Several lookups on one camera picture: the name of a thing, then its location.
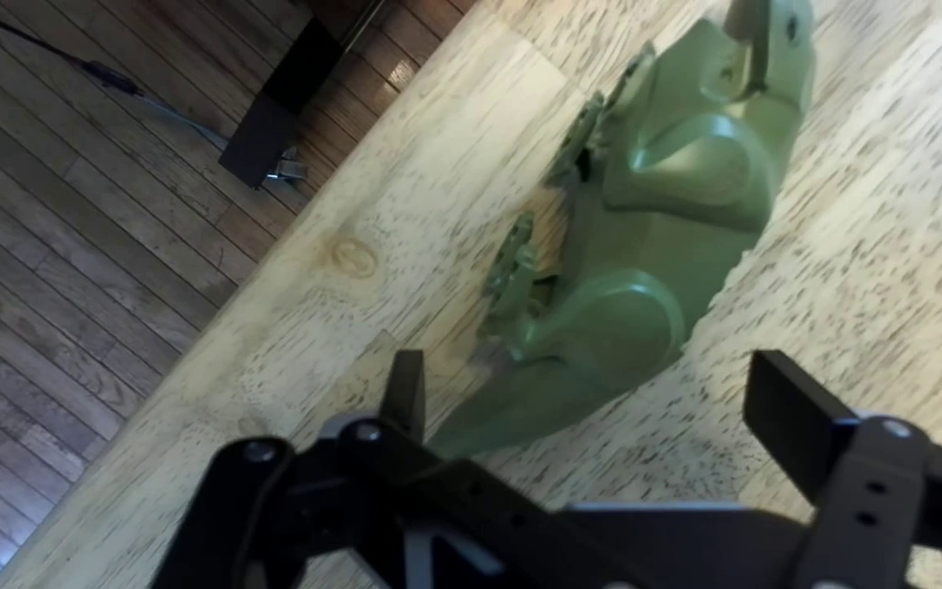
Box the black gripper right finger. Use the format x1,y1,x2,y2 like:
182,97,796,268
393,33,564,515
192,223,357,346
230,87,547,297
742,346,942,589

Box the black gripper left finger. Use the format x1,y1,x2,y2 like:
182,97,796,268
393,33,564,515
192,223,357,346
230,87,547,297
152,346,564,589

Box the green toy dinosaur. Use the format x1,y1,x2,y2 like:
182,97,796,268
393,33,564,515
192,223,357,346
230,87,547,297
427,0,822,460

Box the black metal stand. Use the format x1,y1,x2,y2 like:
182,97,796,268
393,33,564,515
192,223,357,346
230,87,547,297
217,14,346,189

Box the black floor cable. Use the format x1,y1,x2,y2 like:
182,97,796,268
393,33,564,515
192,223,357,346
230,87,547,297
0,0,237,151

